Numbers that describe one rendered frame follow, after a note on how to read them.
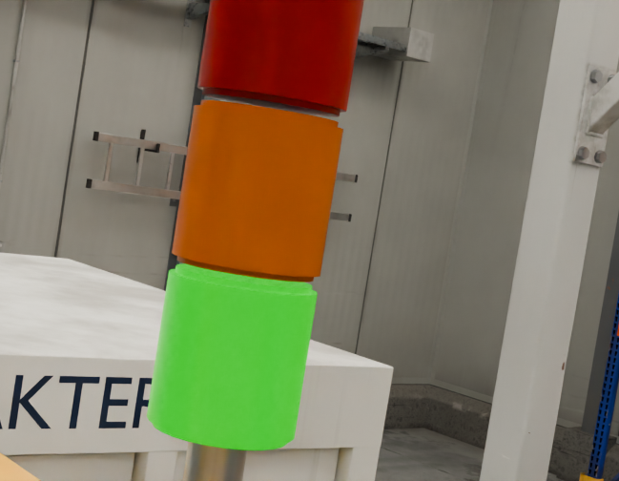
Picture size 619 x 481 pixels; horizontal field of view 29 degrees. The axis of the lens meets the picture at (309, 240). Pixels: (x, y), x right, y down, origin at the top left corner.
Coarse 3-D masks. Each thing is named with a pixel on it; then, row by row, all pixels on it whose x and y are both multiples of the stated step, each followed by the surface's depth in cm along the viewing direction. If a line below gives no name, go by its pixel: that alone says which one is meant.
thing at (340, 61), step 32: (224, 0) 38; (256, 0) 37; (288, 0) 37; (320, 0) 37; (352, 0) 38; (224, 32) 38; (256, 32) 37; (288, 32) 37; (320, 32) 37; (352, 32) 38; (224, 64) 38; (256, 64) 37; (288, 64) 37; (320, 64) 37; (352, 64) 39; (224, 96) 39; (256, 96) 37; (288, 96) 37; (320, 96) 38
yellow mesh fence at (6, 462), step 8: (0, 456) 55; (0, 464) 54; (8, 464) 54; (16, 464) 55; (0, 472) 53; (8, 472) 53; (16, 472) 53; (24, 472) 53; (0, 480) 52; (8, 480) 52; (16, 480) 52; (24, 480) 52; (32, 480) 52; (40, 480) 53
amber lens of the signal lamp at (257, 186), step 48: (192, 144) 39; (240, 144) 37; (288, 144) 37; (336, 144) 39; (192, 192) 38; (240, 192) 37; (288, 192) 37; (192, 240) 38; (240, 240) 37; (288, 240) 38
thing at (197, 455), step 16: (192, 448) 40; (208, 448) 39; (192, 464) 39; (208, 464) 39; (224, 464) 39; (240, 464) 40; (192, 480) 39; (208, 480) 39; (224, 480) 39; (240, 480) 40
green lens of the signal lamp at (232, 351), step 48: (192, 288) 38; (240, 288) 37; (288, 288) 38; (192, 336) 38; (240, 336) 37; (288, 336) 38; (192, 384) 38; (240, 384) 38; (288, 384) 38; (192, 432) 38; (240, 432) 38; (288, 432) 39
